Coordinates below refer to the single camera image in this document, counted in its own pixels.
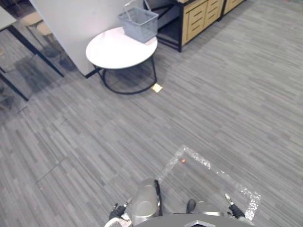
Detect robot silver right leg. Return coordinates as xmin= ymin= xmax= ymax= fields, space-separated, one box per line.
xmin=186 ymin=199 xmax=226 ymax=216

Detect round white table black frame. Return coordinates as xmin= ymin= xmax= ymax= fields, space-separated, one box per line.
xmin=85 ymin=26 xmax=159 ymax=95

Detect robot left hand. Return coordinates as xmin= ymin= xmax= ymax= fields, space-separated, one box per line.
xmin=109 ymin=198 xmax=133 ymax=221

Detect beige round stool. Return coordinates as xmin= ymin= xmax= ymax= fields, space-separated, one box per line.
xmin=20 ymin=11 xmax=45 ymax=48
xmin=36 ymin=22 xmax=71 ymax=69

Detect white partition panel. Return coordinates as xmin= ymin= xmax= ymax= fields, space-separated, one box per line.
xmin=28 ymin=0 xmax=133 ymax=79

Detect robot silver left leg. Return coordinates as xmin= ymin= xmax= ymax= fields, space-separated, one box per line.
xmin=131 ymin=178 xmax=160 ymax=225

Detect wide wooden cabinet black frame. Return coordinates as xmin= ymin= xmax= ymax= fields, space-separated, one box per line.
xmin=175 ymin=0 xmax=225 ymax=53

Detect robot grey torso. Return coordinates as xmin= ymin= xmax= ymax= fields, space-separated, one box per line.
xmin=134 ymin=214 xmax=257 ymax=227

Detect white desk black legs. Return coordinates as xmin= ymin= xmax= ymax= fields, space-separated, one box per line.
xmin=0 ymin=6 xmax=65 ymax=102

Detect robot silver leg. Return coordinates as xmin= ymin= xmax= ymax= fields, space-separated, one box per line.
xmin=131 ymin=178 xmax=160 ymax=225
xmin=186 ymin=199 xmax=226 ymax=216

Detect grey plastic shopping basket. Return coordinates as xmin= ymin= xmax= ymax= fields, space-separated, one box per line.
xmin=118 ymin=0 xmax=160 ymax=44

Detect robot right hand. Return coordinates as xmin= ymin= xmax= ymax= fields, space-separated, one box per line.
xmin=224 ymin=193 xmax=245 ymax=219

